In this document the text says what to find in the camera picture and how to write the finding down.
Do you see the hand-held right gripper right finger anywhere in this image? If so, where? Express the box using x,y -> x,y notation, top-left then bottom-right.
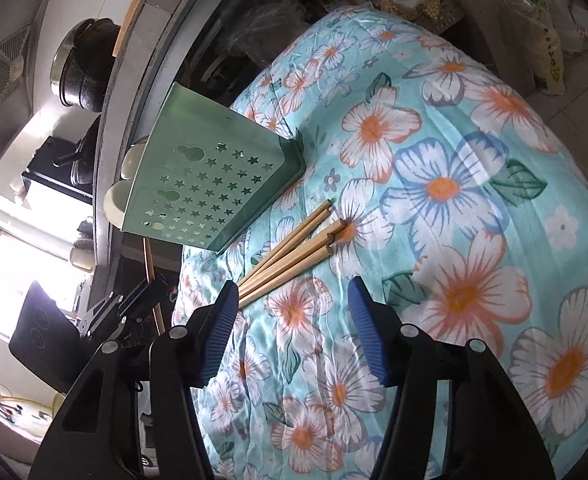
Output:
349,276 -> 555,480

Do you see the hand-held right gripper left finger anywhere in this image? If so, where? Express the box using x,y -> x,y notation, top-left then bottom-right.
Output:
34,280 -> 240,480

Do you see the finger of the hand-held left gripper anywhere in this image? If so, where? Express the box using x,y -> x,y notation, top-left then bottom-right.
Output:
85,274 -> 170,324
80,311 -> 151,347

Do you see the green star-cutout utensil holder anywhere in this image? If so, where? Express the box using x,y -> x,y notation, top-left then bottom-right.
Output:
120,81 -> 308,254

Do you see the cream mug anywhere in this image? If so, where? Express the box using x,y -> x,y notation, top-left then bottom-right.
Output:
71,247 -> 95,274

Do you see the window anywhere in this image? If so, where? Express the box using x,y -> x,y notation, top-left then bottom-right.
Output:
0,184 -> 91,322

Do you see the black wok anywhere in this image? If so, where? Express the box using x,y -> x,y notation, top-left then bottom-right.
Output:
53,119 -> 101,189

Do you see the gas stove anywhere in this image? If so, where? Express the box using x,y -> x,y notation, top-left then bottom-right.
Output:
21,135 -> 96,207

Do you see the floral turquoise blanket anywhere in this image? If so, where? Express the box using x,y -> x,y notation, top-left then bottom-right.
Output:
171,5 -> 588,480

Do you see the black cooking pot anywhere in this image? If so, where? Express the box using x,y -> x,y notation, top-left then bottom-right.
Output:
49,18 -> 121,112

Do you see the range hood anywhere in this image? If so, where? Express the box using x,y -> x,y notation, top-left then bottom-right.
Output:
0,24 -> 51,182

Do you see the dark plastic bag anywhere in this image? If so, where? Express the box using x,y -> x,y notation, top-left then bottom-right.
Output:
218,0 -> 306,57

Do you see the rice sack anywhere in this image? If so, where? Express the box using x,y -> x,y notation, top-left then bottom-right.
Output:
493,0 -> 568,97

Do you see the clear plastic bag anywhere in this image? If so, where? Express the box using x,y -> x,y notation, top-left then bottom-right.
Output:
549,0 -> 588,61

